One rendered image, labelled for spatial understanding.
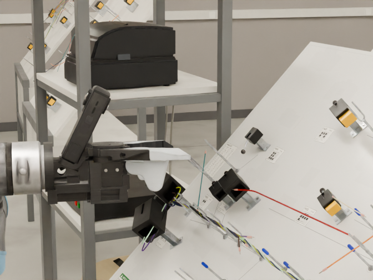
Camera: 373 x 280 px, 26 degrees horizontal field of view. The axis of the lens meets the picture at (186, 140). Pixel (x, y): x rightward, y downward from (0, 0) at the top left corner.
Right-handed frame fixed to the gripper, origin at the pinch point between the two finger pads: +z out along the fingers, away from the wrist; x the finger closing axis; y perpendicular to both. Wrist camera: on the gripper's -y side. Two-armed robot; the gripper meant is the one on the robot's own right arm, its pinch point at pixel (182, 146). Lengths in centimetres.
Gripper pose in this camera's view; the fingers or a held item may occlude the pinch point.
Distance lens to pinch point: 117.9
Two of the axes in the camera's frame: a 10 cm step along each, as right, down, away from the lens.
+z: 9.8, -0.4, 1.8
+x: 1.8, 0.8, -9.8
